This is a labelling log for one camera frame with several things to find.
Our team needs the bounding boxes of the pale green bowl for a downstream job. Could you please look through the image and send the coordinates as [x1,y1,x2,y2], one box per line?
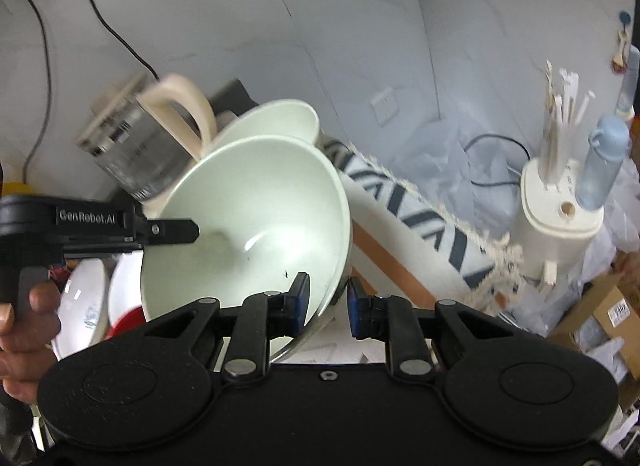
[140,135,352,360]
[208,100,321,154]

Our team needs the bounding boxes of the black power cable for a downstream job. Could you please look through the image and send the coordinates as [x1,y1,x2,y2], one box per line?
[53,0,161,82]
[12,0,54,184]

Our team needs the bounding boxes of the small blue printed plate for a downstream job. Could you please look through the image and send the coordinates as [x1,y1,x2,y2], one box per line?
[107,251,143,327]

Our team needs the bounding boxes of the white plate flower print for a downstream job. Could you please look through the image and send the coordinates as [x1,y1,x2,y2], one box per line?
[52,259,110,360]

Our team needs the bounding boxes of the cardboard box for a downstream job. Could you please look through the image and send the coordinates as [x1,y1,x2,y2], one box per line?
[547,274,639,379]

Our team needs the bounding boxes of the person's left hand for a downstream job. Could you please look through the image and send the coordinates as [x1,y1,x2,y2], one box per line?
[0,281,61,405]

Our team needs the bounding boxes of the glass kettle cream handle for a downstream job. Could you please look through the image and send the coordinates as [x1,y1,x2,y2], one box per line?
[76,71,217,201]

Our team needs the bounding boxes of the cream utensil holder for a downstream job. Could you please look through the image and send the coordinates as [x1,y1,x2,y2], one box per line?
[511,62,603,291]

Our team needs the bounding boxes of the patterned table cloth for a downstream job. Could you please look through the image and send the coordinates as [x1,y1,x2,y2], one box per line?
[320,137,525,315]

